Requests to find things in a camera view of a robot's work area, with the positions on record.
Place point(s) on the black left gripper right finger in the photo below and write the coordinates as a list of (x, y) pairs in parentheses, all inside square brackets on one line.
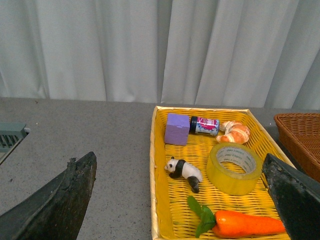
[(296, 197)]

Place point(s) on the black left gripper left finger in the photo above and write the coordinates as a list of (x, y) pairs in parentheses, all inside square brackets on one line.
[(57, 210)]

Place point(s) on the yellow tape roll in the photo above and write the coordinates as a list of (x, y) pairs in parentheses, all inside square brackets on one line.
[(229, 181)]

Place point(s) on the brown wicker basket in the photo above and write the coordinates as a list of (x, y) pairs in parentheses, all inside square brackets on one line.
[(299, 133)]

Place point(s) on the yellow woven basket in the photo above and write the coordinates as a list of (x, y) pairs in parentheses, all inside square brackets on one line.
[(171, 217)]

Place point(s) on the toy carrot with leaves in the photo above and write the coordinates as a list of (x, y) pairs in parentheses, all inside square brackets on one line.
[(233, 224)]

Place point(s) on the toy croissant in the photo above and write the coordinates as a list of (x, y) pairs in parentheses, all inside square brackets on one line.
[(234, 132)]

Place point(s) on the grey-green plastic crate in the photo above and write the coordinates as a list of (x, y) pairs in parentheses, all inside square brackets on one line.
[(11, 134)]

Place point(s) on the toy panda figure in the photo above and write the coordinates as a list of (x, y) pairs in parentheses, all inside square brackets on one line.
[(180, 168)]

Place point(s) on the small labelled jar black lid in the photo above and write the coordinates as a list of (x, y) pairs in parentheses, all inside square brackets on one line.
[(201, 125)]

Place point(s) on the purple cube block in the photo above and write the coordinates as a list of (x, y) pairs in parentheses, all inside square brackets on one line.
[(177, 129)]

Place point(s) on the white curtain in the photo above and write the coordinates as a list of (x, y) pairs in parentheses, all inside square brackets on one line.
[(240, 53)]

